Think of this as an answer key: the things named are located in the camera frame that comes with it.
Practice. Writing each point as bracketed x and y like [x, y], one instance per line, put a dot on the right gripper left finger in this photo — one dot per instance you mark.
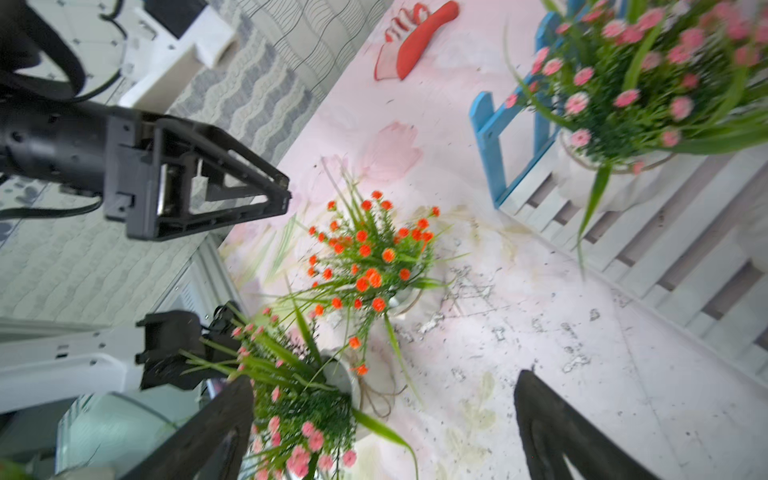
[211, 445]

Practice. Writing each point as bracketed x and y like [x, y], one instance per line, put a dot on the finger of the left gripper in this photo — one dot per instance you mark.
[205, 173]
[163, 228]

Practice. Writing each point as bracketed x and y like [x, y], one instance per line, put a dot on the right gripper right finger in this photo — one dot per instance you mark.
[557, 439]

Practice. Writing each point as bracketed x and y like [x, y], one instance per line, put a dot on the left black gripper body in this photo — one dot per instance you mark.
[88, 148]

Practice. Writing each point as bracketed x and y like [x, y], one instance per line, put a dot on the pink flower pot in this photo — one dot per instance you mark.
[683, 77]
[307, 403]

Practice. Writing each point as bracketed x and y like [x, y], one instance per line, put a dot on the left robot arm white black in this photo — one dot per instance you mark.
[136, 356]

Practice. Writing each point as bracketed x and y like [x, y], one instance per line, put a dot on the blue white wooden rack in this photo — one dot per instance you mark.
[686, 237]

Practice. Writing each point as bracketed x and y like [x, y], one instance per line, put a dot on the orange flower pot rear left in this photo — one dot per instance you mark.
[368, 268]

